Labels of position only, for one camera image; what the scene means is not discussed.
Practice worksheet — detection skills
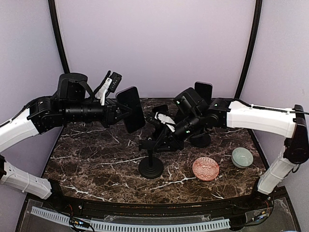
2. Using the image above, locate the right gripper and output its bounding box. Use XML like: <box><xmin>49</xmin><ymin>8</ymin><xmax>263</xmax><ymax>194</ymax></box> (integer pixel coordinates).
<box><xmin>153</xmin><ymin>111</ymin><xmax>204</xmax><ymax>152</ymax></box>

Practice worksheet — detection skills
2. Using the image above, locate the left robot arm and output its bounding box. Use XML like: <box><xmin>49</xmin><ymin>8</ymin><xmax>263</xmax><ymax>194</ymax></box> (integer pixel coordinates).
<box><xmin>0</xmin><ymin>72</ymin><xmax>133</xmax><ymax>211</ymax></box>

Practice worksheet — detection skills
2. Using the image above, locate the pole phone stand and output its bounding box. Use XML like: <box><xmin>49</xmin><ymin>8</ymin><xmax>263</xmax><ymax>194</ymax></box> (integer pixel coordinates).
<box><xmin>189</xmin><ymin>134</ymin><xmax>211</xmax><ymax>148</ymax></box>
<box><xmin>139</xmin><ymin>140</ymin><xmax>164</xmax><ymax>179</ymax></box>

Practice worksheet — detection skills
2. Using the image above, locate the pale green bowl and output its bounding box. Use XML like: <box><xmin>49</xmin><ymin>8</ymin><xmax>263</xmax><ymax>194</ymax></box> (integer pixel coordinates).
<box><xmin>231</xmin><ymin>147</ymin><xmax>253</xmax><ymax>169</ymax></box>

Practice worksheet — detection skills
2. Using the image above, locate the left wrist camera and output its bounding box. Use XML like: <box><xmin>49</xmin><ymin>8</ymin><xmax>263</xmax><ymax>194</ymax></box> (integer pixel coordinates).
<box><xmin>94</xmin><ymin>71</ymin><xmax>122</xmax><ymax>106</ymax></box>

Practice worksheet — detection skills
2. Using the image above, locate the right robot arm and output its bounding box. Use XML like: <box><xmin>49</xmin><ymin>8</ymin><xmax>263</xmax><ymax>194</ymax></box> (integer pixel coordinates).
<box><xmin>154</xmin><ymin>87</ymin><xmax>309</xmax><ymax>210</ymax></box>

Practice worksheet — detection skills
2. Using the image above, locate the black phone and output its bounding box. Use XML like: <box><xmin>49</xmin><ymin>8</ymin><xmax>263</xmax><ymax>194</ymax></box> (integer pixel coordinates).
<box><xmin>116</xmin><ymin>87</ymin><xmax>145</xmax><ymax>133</ymax></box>
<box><xmin>152</xmin><ymin>104</ymin><xmax>169</xmax><ymax>136</ymax></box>

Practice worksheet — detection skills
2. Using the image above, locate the left black frame post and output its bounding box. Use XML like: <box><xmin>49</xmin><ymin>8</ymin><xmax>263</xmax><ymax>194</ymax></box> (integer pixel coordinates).
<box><xmin>48</xmin><ymin>0</ymin><xmax>70</xmax><ymax>73</ymax></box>

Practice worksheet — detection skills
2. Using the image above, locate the pink patterned plate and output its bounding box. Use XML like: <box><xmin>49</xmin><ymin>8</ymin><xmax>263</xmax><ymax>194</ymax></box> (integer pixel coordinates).
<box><xmin>192</xmin><ymin>157</ymin><xmax>220</xmax><ymax>181</ymax></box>

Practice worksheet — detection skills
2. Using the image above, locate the purple phone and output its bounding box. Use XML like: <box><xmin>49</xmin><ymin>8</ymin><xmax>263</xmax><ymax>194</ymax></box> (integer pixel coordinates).
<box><xmin>194</xmin><ymin>82</ymin><xmax>212</xmax><ymax>104</ymax></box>

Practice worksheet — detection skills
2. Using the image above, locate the white cable duct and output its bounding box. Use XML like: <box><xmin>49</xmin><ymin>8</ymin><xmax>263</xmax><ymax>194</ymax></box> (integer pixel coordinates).
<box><xmin>31</xmin><ymin>206</ymin><xmax>230</xmax><ymax>232</ymax></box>

